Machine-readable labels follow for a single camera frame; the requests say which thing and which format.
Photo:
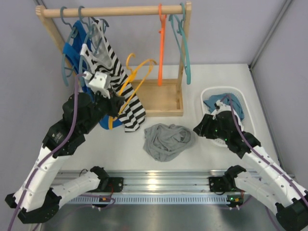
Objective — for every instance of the slotted grey cable duct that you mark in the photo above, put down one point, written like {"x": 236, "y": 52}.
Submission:
{"x": 160, "y": 199}

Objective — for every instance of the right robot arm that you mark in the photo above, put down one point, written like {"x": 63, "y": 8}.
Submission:
{"x": 287, "y": 199}

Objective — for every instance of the grey-blue hanger far left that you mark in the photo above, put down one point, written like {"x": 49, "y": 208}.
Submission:
{"x": 66, "y": 68}

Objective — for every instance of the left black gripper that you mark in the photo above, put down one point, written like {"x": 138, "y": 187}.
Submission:
{"x": 115, "y": 103}

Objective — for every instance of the orange plastic hanger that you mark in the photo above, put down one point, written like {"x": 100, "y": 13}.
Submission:
{"x": 162, "y": 31}

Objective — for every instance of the teal-blue garment in basket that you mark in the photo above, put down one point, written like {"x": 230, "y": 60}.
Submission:
{"x": 225, "y": 97}

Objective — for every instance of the grey tank top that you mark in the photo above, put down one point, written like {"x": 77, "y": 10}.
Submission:
{"x": 165, "y": 142}

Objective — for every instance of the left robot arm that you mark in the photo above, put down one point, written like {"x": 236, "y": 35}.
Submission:
{"x": 37, "y": 200}

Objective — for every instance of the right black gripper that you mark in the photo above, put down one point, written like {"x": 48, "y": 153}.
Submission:
{"x": 203, "y": 129}

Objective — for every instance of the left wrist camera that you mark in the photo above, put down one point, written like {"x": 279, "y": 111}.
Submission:
{"x": 98, "y": 82}

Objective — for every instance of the black white striped tank top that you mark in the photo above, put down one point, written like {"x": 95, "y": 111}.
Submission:
{"x": 101, "y": 57}

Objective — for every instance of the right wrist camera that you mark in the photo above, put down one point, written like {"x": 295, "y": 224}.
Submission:
{"x": 219, "y": 105}

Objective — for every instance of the teal plastic hanger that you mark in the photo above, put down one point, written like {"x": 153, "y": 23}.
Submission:
{"x": 180, "y": 28}

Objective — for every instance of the blue tank top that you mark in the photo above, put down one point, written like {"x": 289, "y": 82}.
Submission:
{"x": 73, "y": 56}

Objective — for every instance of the aluminium mounting rail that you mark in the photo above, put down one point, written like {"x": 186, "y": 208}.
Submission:
{"x": 165, "y": 181}

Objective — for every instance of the aluminium corner post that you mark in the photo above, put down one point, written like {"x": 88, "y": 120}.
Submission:
{"x": 270, "y": 33}

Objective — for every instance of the wooden clothes rack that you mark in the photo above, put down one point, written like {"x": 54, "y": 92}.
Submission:
{"x": 158, "y": 101}

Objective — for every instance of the grey-blue hanger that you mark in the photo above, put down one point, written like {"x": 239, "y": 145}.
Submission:
{"x": 66, "y": 68}
{"x": 83, "y": 65}

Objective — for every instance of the white plastic laundry basket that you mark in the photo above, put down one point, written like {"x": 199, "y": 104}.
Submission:
{"x": 210, "y": 95}

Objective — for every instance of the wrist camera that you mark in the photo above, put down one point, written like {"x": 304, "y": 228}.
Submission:
{"x": 219, "y": 105}
{"x": 98, "y": 82}

